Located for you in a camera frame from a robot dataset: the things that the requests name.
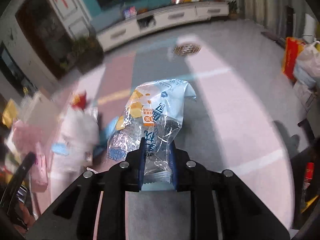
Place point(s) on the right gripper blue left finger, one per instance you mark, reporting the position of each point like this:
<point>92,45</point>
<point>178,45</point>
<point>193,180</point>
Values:
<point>141,162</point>

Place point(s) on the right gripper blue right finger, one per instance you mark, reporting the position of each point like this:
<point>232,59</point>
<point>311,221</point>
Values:
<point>172,164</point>

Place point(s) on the clear blue snack bag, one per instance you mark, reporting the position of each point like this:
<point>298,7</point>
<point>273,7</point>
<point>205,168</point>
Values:
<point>154,112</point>

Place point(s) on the blue textured pouch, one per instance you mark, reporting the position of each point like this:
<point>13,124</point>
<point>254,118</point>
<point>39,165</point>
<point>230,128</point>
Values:
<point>110,127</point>

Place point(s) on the striped pink grey tablecloth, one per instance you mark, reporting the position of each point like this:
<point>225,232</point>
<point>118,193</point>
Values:
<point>233,177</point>

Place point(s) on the translucent white plastic bag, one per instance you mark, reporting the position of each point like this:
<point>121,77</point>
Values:
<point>77,138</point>

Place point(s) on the red yellow snack wrapper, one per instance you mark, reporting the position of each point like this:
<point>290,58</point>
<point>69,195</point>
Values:
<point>79,101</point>

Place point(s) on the pink plastic package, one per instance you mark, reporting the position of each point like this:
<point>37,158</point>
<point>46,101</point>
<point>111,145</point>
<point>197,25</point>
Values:
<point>23,139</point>

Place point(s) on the white TV cabinet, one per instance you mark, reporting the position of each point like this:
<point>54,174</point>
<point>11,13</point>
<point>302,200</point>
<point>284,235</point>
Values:
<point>159,19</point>

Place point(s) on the red gift bag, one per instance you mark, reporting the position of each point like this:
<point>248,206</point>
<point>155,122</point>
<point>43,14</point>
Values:
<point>293,47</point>

